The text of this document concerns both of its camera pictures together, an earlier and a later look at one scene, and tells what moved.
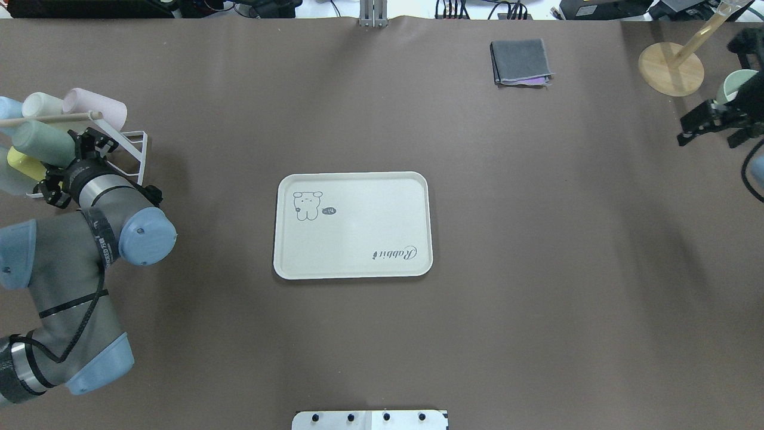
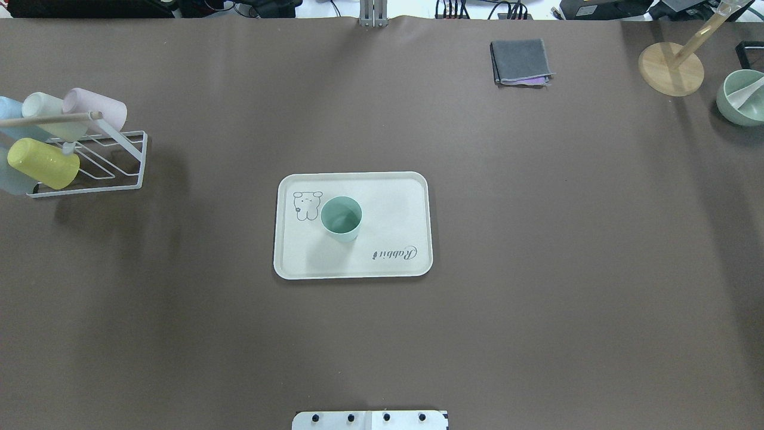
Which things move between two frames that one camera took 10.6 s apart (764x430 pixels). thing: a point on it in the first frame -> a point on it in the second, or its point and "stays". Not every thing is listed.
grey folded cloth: x=521 y=63 stays
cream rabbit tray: x=353 y=225 stays
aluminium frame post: x=373 y=14 stays
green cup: x=44 y=143 -> x=341 y=217
